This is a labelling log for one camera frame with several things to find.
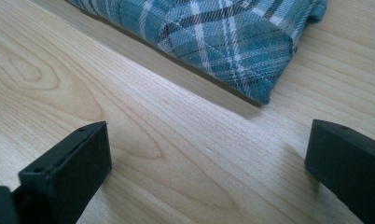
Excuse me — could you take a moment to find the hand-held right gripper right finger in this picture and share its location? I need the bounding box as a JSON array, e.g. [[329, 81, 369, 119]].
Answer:
[[304, 119, 375, 224]]

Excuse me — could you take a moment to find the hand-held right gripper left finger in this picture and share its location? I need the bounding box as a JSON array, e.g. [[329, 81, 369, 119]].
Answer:
[[11, 120, 113, 224]]

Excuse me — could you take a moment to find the teal plaid shirt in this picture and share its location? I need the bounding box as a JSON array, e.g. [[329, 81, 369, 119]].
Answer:
[[65, 0, 329, 105]]

